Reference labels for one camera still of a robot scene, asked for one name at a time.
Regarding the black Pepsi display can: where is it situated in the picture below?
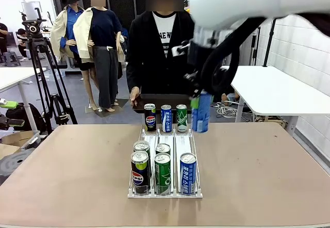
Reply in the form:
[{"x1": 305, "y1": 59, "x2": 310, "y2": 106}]
[{"x1": 143, "y1": 103, "x2": 157, "y2": 133}]

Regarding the green cider can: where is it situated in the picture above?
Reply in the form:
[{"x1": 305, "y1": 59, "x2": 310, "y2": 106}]
[
  {"x1": 155, "y1": 143, "x2": 171, "y2": 157},
  {"x1": 154, "y1": 152, "x2": 172, "y2": 196}
]

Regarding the black right arm cable sleeve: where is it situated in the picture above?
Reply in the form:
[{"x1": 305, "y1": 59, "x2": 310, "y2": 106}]
[{"x1": 200, "y1": 12, "x2": 330, "y2": 96}]

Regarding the black camera tripod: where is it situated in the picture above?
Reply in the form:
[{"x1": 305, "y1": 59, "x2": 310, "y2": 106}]
[{"x1": 26, "y1": 37, "x2": 78, "y2": 134}]

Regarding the green Chilsung display can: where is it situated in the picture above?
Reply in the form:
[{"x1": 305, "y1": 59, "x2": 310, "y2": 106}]
[{"x1": 176, "y1": 104, "x2": 188, "y2": 133}]

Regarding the blue Pocari display can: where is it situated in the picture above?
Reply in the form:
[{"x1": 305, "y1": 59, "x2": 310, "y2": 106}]
[{"x1": 160, "y1": 104, "x2": 173, "y2": 133}]

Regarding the person in black cardigan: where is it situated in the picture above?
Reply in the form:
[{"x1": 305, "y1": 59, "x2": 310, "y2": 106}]
[{"x1": 126, "y1": 0, "x2": 207, "y2": 100}]

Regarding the mannequin with black hat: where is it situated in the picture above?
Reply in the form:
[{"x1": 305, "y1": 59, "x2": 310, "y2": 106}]
[{"x1": 50, "y1": 0, "x2": 98, "y2": 111}]

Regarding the black backpack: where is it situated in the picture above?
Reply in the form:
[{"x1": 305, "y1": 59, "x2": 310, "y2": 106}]
[{"x1": 5, "y1": 103, "x2": 47, "y2": 134}]

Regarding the grey round base plate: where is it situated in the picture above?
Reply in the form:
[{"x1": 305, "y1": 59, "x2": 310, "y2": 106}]
[{"x1": 0, "y1": 148, "x2": 36, "y2": 181}]

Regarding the tall black leaning stand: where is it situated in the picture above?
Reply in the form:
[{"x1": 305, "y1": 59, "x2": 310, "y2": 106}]
[{"x1": 249, "y1": 25, "x2": 261, "y2": 66}]

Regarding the white side table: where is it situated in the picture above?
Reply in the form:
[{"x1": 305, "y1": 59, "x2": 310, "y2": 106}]
[{"x1": 0, "y1": 67, "x2": 47, "y2": 132}]

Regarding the grey plastic stool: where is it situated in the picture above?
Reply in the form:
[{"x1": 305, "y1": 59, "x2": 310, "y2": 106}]
[{"x1": 2, "y1": 51, "x2": 22, "y2": 68}]

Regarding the bystander in black t-shirt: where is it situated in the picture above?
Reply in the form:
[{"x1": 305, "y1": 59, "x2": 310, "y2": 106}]
[{"x1": 0, "y1": 23, "x2": 9, "y2": 54}]

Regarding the white floor cable bundle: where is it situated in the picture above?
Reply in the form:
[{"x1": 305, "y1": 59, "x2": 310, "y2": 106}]
[{"x1": 214, "y1": 101, "x2": 255, "y2": 122}]

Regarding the thin black light stand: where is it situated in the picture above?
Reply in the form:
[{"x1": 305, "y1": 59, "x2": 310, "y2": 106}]
[{"x1": 262, "y1": 18, "x2": 277, "y2": 68}]

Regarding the seated bystander with striped shirt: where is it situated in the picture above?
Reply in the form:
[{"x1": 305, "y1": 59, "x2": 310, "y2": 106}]
[{"x1": 16, "y1": 28, "x2": 29, "y2": 61}]

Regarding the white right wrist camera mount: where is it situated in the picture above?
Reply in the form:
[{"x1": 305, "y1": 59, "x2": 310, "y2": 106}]
[{"x1": 171, "y1": 40, "x2": 193, "y2": 58}]

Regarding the brown cardboard box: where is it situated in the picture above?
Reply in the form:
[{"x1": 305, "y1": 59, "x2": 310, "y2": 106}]
[{"x1": 0, "y1": 131, "x2": 41, "y2": 151}]

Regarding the black serving tray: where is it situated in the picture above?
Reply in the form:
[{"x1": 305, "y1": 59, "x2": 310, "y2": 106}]
[{"x1": 132, "y1": 93, "x2": 193, "y2": 115}]

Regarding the large white table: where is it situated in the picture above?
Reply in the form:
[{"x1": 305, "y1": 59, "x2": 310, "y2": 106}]
[{"x1": 221, "y1": 65, "x2": 330, "y2": 136}]

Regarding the mannequin with navy top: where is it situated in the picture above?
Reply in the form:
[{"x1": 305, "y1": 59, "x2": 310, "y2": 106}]
[{"x1": 73, "y1": 0, "x2": 126, "y2": 112}]

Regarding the person's right hand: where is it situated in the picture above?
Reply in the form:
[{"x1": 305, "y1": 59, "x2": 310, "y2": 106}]
[{"x1": 129, "y1": 86, "x2": 141, "y2": 107}]

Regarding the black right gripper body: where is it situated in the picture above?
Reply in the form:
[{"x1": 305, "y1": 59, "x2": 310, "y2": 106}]
[{"x1": 187, "y1": 41, "x2": 207, "y2": 85}]

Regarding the white plastic can rack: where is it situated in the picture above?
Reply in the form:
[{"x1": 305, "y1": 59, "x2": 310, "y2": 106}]
[{"x1": 127, "y1": 124, "x2": 203, "y2": 199}]

